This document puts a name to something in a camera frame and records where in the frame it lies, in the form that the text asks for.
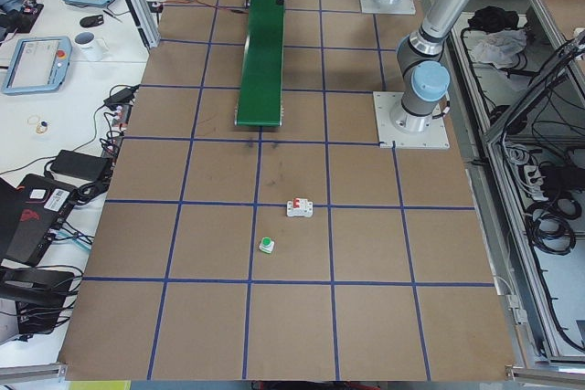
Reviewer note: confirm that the green conveyor belt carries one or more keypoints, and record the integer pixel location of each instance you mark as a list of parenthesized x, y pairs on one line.
[(260, 92)]

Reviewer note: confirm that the black computer mouse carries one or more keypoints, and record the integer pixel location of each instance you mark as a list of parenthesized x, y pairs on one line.
[(91, 21)]

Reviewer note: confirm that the white mug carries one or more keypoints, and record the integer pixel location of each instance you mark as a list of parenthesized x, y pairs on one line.
[(90, 46)]

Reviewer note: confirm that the white crumpled cloth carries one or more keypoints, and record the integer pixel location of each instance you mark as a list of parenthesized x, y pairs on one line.
[(500, 49)]

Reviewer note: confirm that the white red circuit breaker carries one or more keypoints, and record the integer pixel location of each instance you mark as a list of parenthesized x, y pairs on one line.
[(300, 207)]

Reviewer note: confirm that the near teach pendant tablet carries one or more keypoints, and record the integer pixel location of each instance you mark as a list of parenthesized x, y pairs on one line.
[(38, 65)]

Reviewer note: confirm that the green push button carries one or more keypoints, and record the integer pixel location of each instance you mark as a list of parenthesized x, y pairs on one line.
[(266, 245)]

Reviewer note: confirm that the black power adapter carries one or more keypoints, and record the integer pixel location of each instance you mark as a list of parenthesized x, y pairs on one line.
[(81, 165)]

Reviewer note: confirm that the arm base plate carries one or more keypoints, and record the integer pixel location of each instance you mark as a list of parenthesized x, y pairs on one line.
[(397, 129), (390, 7)]

